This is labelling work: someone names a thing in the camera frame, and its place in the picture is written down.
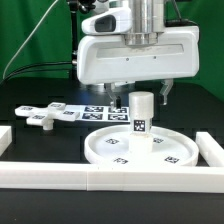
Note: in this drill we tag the white marker sheet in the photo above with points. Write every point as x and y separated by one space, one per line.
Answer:
100 113

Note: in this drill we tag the white front fence bar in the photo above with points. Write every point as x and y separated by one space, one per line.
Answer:
89 177

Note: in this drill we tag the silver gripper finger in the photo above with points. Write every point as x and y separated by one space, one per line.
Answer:
114 93
167 85

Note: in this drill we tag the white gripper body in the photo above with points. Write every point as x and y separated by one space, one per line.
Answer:
107 59

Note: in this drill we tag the white round table top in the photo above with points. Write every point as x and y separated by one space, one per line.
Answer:
116 145

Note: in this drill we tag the white left fence block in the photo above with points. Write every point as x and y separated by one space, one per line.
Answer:
5 138

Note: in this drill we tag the white cross table base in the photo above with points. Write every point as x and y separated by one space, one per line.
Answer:
45 117

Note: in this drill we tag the white fence bar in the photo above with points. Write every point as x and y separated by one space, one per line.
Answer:
89 177
210 150

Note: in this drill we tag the white right fence bar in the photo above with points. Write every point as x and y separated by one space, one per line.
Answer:
210 150

